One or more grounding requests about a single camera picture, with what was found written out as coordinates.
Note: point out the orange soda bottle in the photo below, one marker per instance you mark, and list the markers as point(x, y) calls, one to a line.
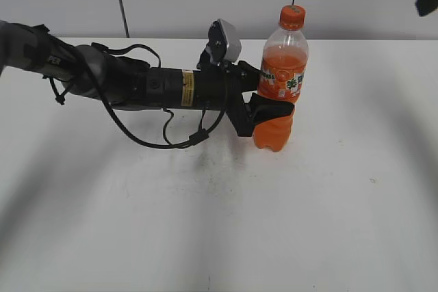
point(283, 65)

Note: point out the orange bottle cap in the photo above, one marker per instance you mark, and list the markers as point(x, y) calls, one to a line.
point(292, 17)

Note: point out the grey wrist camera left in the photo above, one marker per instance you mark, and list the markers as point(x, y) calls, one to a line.
point(223, 42)

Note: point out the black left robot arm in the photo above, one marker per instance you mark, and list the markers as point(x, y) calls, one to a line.
point(98, 72)

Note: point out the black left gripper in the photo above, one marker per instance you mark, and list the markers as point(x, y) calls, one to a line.
point(222, 87)

